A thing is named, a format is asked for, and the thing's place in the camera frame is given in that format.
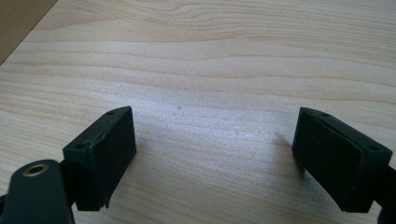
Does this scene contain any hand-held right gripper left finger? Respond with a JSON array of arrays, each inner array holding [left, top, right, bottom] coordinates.
[[62, 105, 137, 212]]

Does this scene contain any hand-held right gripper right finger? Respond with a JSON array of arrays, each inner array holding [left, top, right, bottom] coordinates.
[[291, 106, 393, 214]]

